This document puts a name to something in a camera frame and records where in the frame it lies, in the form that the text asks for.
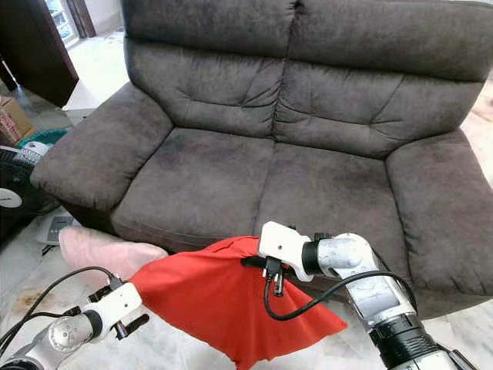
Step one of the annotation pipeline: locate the pink pillow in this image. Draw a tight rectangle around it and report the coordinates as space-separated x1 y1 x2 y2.
58 225 170 282

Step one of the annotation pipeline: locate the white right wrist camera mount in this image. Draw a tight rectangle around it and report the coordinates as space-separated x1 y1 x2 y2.
258 221 313 282

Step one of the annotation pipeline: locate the small cardboard box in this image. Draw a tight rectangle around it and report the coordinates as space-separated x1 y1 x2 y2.
0 96 35 146

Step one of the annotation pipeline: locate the white table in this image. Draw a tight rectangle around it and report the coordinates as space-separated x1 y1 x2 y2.
62 31 128 124

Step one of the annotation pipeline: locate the grey two-seat sofa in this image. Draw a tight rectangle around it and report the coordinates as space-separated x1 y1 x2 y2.
29 0 493 321

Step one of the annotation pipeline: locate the dark wooden cabinet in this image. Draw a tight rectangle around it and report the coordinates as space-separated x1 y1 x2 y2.
0 0 79 107

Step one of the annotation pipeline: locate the teal plastic basket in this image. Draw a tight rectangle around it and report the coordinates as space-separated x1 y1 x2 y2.
23 127 70 149

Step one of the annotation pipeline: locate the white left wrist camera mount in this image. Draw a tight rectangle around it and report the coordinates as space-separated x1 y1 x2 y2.
81 281 143 340

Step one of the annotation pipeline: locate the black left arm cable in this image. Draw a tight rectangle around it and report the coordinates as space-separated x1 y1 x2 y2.
0 266 120 355

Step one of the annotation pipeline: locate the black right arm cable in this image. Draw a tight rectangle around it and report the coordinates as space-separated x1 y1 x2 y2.
262 258 421 321

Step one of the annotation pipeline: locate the black table fan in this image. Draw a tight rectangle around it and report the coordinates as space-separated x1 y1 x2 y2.
0 141 82 246

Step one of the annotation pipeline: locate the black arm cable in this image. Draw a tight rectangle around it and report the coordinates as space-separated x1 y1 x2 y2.
0 266 120 355
262 258 421 321

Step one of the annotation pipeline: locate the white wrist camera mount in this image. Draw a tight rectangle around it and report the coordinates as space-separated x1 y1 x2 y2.
81 281 143 340
258 221 313 282

